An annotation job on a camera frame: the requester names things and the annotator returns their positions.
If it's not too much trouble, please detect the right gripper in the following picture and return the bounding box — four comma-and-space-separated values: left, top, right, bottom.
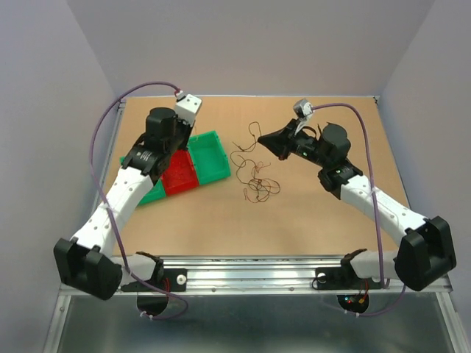
257, 118, 330, 168

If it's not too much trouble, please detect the wire bundle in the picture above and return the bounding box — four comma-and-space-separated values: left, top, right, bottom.
230, 121, 281, 204

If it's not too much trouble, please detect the green bin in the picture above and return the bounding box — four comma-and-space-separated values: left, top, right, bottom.
188, 130, 231, 185
113, 152, 166, 206

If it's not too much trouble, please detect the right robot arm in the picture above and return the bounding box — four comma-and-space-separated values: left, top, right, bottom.
258, 121, 457, 291

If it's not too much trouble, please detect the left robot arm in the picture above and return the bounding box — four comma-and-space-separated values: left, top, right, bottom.
53, 102, 200, 300

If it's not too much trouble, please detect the red bin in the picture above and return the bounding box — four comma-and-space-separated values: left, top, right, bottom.
162, 150, 199, 196

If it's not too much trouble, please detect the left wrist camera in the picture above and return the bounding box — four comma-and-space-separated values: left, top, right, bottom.
174, 93, 202, 126

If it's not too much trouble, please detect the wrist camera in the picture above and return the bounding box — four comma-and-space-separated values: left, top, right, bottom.
174, 93, 202, 126
293, 99, 314, 135

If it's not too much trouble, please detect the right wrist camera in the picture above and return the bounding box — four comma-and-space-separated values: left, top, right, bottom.
293, 99, 314, 135

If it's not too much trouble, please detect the aluminium rail frame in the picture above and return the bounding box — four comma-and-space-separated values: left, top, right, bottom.
60, 96, 453, 295

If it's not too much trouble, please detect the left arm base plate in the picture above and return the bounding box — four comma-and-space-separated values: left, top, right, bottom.
121, 268, 188, 293

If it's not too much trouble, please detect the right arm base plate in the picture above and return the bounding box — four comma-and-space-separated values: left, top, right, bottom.
311, 267, 381, 290

